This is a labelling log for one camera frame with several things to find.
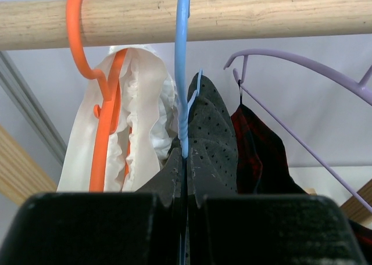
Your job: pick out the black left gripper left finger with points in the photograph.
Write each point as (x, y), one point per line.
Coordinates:
(100, 228)

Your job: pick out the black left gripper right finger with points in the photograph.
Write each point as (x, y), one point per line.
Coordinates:
(227, 228)

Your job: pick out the dark grey dotted skirt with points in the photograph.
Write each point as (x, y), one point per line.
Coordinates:
(212, 140)

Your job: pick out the light blue wire hanger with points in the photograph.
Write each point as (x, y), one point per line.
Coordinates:
(180, 48)

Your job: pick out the orange plastic hanger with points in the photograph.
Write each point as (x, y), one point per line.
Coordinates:
(109, 112)

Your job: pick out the purple plastic hanger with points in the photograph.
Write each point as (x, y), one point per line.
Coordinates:
(323, 116)

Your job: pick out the red black plaid garment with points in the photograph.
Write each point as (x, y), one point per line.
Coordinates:
(262, 161)

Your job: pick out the white ruffled dress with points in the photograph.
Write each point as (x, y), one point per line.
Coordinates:
(140, 145)

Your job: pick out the wooden clothes rack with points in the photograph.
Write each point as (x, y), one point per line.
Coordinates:
(335, 33)

